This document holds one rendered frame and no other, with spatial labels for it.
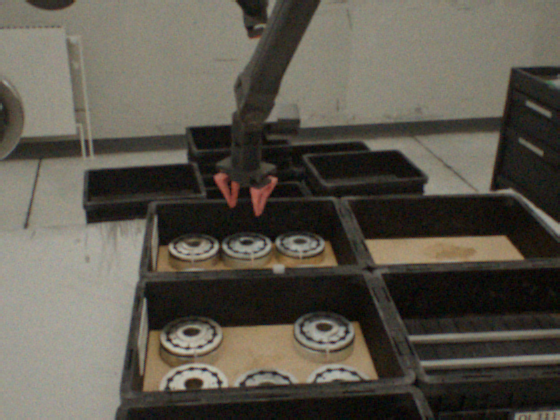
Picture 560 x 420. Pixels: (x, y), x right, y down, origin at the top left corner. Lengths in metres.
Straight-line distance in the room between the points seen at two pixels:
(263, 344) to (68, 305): 0.53
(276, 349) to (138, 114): 3.19
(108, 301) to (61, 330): 0.13
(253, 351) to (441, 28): 3.64
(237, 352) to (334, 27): 3.34
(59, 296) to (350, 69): 3.15
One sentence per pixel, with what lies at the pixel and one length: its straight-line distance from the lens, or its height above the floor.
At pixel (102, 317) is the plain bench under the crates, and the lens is 1.48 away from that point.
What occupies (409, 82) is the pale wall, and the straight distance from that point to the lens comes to 4.58.
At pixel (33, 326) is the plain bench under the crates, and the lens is 1.49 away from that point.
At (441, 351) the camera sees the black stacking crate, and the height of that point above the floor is 0.83.
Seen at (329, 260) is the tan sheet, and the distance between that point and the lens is 1.40.
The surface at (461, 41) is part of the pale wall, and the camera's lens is 4.67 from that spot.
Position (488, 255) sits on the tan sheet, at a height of 0.83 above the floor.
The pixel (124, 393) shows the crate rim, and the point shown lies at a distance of 0.93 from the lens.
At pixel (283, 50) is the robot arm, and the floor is 1.29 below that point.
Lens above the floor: 1.53
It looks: 26 degrees down
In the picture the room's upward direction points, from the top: 2 degrees clockwise
